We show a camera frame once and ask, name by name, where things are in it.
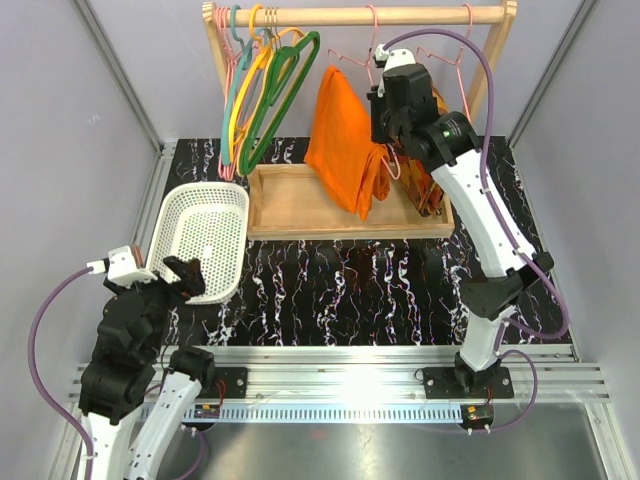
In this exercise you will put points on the wooden clothes rack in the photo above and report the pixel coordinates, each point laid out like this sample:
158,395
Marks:
500,17

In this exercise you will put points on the wooden tray base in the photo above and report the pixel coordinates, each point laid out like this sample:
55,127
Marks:
288,202

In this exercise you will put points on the aluminium mounting rail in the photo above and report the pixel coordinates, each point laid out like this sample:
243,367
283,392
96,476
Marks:
363,384

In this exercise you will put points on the white perforated plastic basket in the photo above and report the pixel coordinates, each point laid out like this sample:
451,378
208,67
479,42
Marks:
207,221

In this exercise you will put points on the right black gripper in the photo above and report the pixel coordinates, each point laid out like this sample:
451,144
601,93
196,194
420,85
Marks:
377,103

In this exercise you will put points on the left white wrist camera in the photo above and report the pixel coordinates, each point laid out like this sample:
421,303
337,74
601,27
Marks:
123,267

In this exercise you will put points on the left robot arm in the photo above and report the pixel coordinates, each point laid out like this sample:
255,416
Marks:
114,384

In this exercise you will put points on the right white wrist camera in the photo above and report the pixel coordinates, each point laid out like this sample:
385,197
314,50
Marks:
386,59

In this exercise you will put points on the pink wire hanger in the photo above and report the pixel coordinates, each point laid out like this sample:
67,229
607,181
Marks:
452,64
394,173
234,47

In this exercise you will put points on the teal plastic hanger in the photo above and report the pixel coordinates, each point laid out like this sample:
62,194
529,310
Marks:
235,75

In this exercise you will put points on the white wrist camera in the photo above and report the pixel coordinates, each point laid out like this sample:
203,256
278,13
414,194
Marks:
123,267
386,59

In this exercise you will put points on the yellow plastic hanger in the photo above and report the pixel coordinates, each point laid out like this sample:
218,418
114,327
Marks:
267,41

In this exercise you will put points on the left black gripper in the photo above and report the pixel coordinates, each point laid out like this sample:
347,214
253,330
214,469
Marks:
189,273

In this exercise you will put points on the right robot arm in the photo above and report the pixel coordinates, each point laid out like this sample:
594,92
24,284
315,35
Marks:
450,151

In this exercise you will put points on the camouflage orange trousers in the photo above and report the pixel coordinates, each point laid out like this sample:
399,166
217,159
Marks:
421,189

